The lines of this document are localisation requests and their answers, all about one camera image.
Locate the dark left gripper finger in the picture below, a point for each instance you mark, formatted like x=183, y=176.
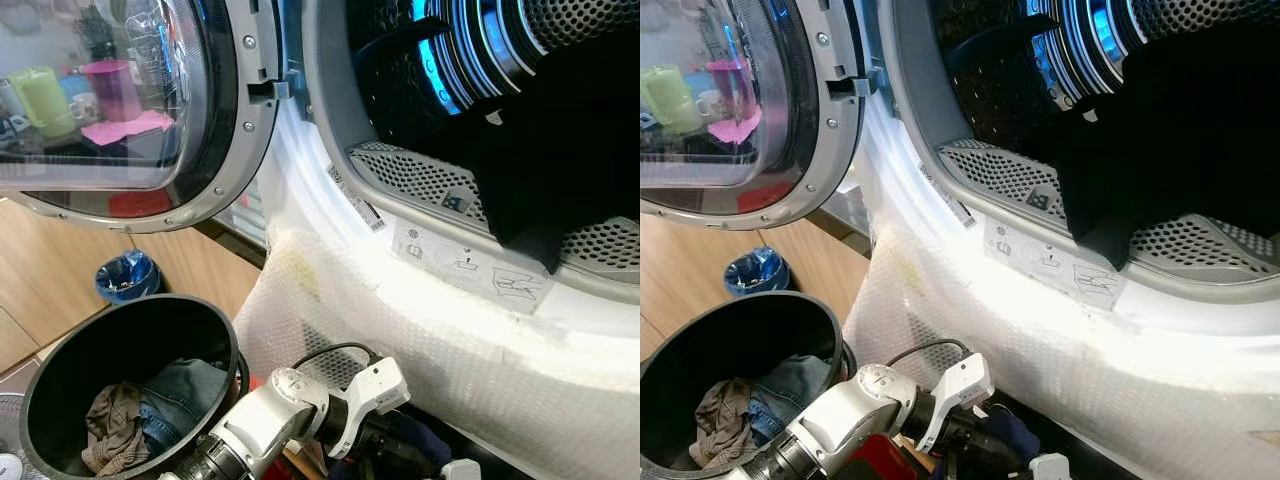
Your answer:
x=1012, y=434
x=422, y=438

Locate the white washing machine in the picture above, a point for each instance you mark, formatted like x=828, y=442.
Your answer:
x=915, y=160
x=330, y=180

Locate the white pictogram instruction sticker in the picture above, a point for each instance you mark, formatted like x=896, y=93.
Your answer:
x=470, y=265
x=1055, y=262

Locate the blue denim jeans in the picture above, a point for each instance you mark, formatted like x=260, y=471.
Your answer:
x=790, y=390
x=185, y=395

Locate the narrow white label strip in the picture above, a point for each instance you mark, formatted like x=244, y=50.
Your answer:
x=947, y=197
x=357, y=200

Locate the brown crumpled garment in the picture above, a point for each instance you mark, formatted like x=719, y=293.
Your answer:
x=722, y=420
x=112, y=430

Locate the grey perforated filter grille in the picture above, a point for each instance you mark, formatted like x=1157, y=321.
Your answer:
x=420, y=180
x=1005, y=178

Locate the black round laundry basket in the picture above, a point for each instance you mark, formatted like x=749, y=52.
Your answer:
x=730, y=330
x=110, y=335

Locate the bin with blue bag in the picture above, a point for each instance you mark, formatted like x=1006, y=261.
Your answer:
x=756, y=272
x=127, y=278

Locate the red door sticker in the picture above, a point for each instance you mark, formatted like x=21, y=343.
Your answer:
x=140, y=203
x=767, y=197

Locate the black garment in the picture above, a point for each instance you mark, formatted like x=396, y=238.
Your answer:
x=560, y=130

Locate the round glass washer door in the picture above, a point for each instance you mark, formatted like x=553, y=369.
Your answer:
x=215, y=120
x=815, y=120

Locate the white fan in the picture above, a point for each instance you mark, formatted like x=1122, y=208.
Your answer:
x=10, y=440

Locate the green plastic jug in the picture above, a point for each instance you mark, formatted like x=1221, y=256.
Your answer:
x=42, y=100

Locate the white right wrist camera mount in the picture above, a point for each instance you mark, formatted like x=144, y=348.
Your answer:
x=1050, y=467
x=460, y=470

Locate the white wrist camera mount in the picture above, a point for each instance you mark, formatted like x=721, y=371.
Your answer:
x=375, y=388
x=962, y=385
x=1050, y=467
x=460, y=470

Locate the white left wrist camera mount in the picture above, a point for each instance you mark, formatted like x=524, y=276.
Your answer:
x=962, y=385
x=375, y=388

